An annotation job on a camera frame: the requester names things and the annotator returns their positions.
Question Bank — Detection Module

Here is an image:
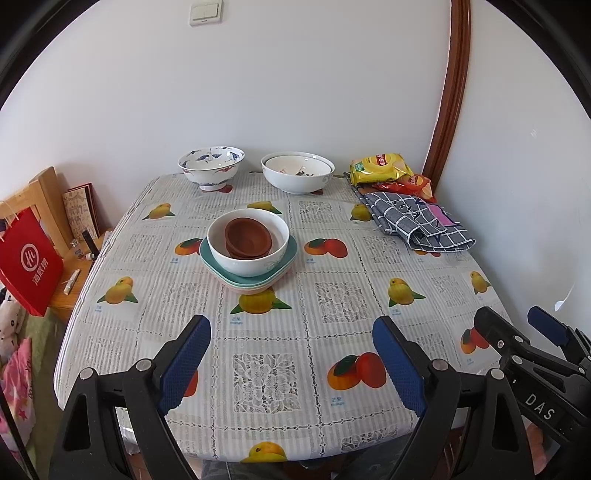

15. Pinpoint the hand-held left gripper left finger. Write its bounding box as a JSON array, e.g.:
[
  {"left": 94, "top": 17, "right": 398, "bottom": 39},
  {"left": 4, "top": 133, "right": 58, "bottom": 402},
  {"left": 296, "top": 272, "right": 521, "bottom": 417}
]
[{"left": 48, "top": 314, "right": 213, "bottom": 480}]

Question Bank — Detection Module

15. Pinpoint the grey checked cloth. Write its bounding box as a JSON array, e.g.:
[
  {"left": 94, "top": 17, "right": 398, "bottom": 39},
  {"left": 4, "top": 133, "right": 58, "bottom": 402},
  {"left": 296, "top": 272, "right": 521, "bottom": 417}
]
[{"left": 355, "top": 190, "right": 477, "bottom": 254}]

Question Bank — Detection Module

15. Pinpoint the blue square plate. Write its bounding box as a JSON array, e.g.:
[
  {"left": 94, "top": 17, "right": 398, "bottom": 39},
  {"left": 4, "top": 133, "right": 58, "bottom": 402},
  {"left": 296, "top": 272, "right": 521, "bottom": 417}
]
[{"left": 199, "top": 233, "right": 298, "bottom": 286}]

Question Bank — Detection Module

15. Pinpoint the wooden chair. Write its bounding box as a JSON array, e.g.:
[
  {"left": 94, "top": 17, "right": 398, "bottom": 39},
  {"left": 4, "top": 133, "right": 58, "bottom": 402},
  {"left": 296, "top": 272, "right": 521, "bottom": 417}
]
[{"left": 0, "top": 167, "right": 114, "bottom": 324}]

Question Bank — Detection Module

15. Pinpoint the brown wooden door frame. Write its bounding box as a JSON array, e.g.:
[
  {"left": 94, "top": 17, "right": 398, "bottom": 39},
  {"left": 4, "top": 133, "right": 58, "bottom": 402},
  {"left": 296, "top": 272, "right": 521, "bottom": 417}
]
[{"left": 422, "top": 0, "right": 472, "bottom": 185}]

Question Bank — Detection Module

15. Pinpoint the blue patterned footed bowl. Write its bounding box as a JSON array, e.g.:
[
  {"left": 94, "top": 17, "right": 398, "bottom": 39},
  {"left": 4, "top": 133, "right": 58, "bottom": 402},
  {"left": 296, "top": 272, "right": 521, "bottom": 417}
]
[{"left": 178, "top": 146, "right": 246, "bottom": 192}]

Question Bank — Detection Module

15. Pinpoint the white wall switch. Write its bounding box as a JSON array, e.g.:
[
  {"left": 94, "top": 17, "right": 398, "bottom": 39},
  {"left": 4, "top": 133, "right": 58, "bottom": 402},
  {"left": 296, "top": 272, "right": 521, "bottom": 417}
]
[{"left": 188, "top": 0, "right": 225, "bottom": 27}]

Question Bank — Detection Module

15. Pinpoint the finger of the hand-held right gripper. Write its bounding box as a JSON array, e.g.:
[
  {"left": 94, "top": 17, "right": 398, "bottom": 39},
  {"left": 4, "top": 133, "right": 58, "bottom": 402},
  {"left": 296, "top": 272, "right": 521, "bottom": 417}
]
[
  {"left": 527, "top": 305, "right": 591, "bottom": 358},
  {"left": 473, "top": 306, "right": 591, "bottom": 377}
]

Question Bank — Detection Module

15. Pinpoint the pink star print cloth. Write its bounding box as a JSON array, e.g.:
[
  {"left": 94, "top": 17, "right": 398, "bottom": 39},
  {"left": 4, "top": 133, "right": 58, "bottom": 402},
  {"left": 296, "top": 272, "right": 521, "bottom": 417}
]
[{"left": 0, "top": 337, "right": 38, "bottom": 450}]

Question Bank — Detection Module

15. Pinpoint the small black object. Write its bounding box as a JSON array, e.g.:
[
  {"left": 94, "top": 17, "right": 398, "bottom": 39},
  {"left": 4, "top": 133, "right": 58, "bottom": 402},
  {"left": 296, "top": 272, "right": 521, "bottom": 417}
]
[{"left": 82, "top": 229, "right": 100, "bottom": 261}]

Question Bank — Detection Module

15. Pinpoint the small brown dish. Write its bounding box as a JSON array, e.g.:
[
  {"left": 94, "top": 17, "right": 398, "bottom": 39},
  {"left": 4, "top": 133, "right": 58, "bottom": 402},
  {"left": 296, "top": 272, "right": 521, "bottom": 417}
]
[
  {"left": 225, "top": 217, "right": 273, "bottom": 254},
  {"left": 225, "top": 237, "right": 274, "bottom": 260}
]

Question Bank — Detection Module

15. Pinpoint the fruit print tablecloth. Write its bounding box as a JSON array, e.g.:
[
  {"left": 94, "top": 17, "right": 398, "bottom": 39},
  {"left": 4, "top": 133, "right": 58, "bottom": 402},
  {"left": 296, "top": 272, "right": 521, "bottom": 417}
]
[{"left": 53, "top": 172, "right": 522, "bottom": 463}]

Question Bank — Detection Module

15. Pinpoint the red paper bag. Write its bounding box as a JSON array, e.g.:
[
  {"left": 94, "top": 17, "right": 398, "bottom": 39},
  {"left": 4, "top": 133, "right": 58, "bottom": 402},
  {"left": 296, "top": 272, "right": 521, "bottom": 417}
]
[{"left": 0, "top": 206, "right": 64, "bottom": 318}]

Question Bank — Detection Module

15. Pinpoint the white plush toy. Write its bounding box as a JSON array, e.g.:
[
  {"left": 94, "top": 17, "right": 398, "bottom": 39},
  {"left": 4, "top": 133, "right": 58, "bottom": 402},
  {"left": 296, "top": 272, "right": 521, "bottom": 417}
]
[{"left": 0, "top": 295, "right": 27, "bottom": 365}]

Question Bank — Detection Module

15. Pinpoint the green square plate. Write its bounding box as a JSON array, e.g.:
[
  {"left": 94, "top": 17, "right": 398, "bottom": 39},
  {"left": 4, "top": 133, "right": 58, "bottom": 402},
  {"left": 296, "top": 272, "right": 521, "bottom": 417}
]
[{"left": 217, "top": 272, "right": 282, "bottom": 291}]

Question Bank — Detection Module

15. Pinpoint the small printed white bowl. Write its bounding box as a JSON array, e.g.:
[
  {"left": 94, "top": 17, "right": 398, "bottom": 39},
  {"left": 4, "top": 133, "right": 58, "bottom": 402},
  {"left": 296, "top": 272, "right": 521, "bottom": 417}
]
[{"left": 265, "top": 155, "right": 331, "bottom": 177}]

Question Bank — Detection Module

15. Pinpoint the yellow chip bag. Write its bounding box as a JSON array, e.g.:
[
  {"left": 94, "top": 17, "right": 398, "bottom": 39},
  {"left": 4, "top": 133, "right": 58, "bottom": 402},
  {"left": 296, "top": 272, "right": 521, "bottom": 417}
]
[{"left": 348, "top": 154, "right": 415, "bottom": 186}]

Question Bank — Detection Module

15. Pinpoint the red chip bag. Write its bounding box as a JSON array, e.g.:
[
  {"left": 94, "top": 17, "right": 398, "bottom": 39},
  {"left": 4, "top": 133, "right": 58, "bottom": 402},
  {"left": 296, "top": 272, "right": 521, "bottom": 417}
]
[{"left": 372, "top": 173, "right": 437, "bottom": 204}]

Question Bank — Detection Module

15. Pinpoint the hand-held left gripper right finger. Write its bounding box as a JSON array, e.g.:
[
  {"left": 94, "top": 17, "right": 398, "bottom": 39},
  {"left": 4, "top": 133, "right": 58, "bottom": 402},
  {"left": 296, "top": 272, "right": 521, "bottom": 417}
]
[{"left": 372, "top": 315, "right": 541, "bottom": 480}]

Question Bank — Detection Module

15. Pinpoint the large white bowl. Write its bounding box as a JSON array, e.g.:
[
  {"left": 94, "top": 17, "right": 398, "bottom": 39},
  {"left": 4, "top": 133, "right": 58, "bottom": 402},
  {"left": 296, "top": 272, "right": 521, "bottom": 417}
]
[{"left": 261, "top": 152, "right": 336, "bottom": 195}]

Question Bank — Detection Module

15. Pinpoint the brown book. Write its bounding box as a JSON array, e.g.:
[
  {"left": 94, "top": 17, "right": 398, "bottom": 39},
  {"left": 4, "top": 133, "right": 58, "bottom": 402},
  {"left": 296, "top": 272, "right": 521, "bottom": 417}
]
[{"left": 62, "top": 183, "right": 100, "bottom": 241}]

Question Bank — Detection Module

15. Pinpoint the plain white bowl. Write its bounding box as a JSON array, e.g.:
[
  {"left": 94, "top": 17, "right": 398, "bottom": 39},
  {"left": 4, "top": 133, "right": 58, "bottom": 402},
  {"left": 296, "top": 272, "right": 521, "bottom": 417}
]
[{"left": 206, "top": 209, "right": 291, "bottom": 278}]

